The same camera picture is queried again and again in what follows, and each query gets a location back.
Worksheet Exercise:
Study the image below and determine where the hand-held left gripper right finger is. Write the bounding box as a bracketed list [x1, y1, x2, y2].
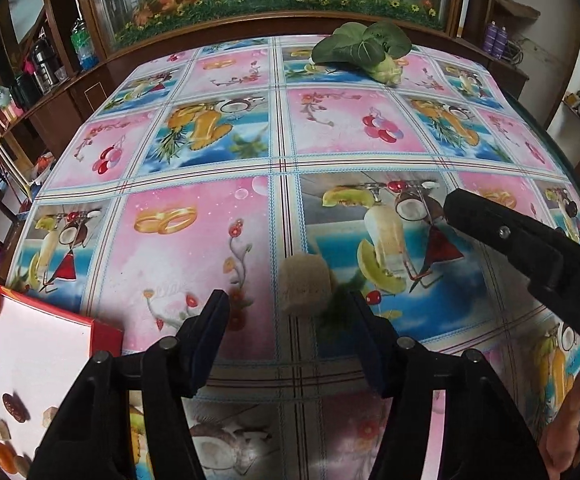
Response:
[350, 289, 551, 480]

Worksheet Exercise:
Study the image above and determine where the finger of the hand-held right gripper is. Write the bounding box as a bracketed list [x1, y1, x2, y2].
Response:
[444, 189, 566, 281]

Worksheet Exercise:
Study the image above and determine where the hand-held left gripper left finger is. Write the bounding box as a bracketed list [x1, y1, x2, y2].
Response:
[28, 289, 231, 480]

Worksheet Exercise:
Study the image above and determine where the red box with white inside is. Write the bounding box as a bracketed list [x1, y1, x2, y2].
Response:
[0, 275, 124, 480]

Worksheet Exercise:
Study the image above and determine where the red date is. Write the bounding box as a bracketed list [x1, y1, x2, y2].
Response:
[2, 392, 30, 422]

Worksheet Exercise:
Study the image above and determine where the person's right hand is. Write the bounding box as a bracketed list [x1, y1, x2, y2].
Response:
[542, 360, 580, 476]

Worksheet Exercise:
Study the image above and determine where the printed fruit pattern tablecloth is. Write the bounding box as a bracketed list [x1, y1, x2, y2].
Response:
[7, 35, 580, 480]

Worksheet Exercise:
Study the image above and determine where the green bok choy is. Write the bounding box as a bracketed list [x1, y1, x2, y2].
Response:
[310, 22, 413, 85]

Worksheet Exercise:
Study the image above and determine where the dark wooden cabinet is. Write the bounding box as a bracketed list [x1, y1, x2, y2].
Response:
[0, 0, 531, 241]

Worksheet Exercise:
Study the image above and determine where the green plastic bottle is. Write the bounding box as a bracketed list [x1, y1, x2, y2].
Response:
[70, 20, 95, 71]

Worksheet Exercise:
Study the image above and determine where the black thermos flask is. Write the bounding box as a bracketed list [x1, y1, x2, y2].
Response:
[30, 40, 55, 93]

